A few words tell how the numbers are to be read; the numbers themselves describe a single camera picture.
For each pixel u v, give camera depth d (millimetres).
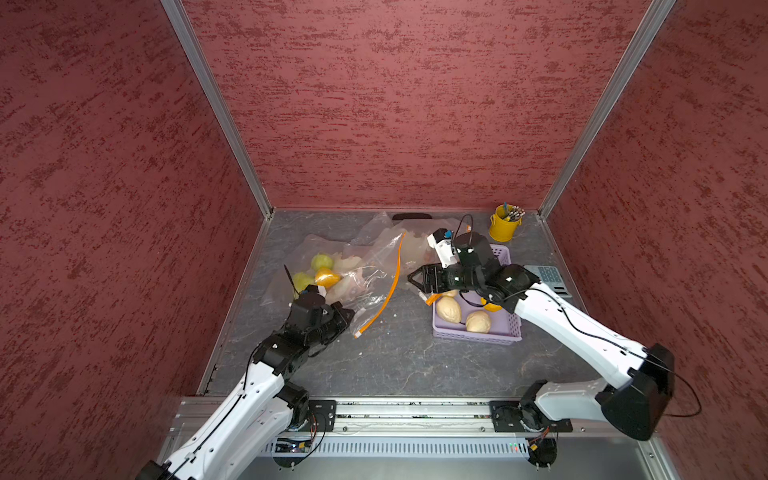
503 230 1078
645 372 410
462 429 741
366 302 809
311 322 602
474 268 565
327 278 888
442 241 664
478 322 848
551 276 1002
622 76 818
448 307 871
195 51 771
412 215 1191
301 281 942
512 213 983
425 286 655
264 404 497
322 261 979
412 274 699
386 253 878
